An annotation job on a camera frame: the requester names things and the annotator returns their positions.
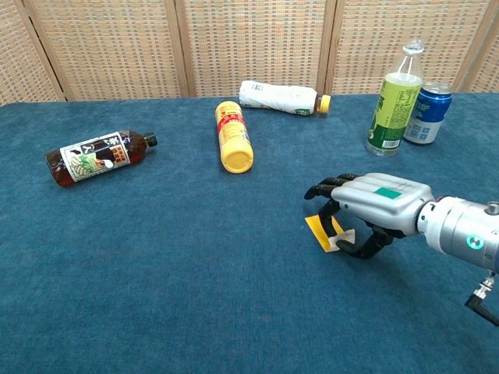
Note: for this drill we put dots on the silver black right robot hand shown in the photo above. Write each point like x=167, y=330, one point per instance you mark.
x=382, y=200

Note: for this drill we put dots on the yellow rectangular marker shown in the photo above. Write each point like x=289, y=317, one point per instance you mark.
x=316, y=230

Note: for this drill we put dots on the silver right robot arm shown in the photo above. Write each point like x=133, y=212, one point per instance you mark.
x=460, y=230

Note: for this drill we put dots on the clear bottle green label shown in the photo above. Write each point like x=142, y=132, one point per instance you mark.
x=393, y=113

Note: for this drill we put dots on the blue white drink can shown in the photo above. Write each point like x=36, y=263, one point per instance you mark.
x=427, y=115

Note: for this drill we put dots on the white bottle yellow cap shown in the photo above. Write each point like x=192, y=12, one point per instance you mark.
x=277, y=97

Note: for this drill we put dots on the yellow bottle red label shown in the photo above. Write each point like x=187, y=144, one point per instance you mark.
x=233, y=136

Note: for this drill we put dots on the blue table cloth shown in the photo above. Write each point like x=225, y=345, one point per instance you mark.
x=156, y=272

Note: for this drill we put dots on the brown tea bottle black cap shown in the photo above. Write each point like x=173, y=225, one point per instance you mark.
x=93, y=156

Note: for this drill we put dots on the woven folding screen wood frame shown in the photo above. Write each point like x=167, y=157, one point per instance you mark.
x=249, y=46

